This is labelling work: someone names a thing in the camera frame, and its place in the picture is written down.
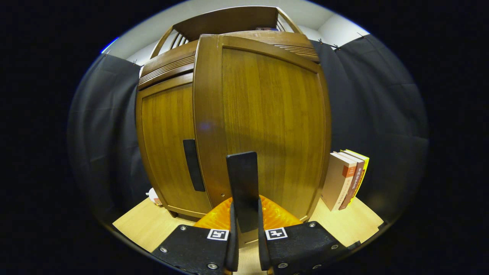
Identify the brown wooden shoe cabinet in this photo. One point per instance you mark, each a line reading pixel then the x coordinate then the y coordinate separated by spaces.
pixel 229 21

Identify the black backdrop cloth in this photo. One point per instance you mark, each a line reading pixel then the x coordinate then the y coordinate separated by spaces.
pixel 382 114

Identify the beige book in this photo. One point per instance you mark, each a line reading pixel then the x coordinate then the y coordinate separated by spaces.
pixel 336 179

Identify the wooden shoe cabinet door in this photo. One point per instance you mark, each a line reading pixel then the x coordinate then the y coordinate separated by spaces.
pixel 275 114
pixel 168 133

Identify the wooden drawer with black knob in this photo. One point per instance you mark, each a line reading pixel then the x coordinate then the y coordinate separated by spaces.
pixel 168 65

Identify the small white packet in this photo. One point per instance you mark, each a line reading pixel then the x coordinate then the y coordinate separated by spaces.
pixel 154 196

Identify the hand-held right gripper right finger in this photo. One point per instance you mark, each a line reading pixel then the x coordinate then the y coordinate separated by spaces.
pixel 262 248

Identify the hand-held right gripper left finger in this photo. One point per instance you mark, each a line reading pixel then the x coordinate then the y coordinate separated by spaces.
pixel 232 248

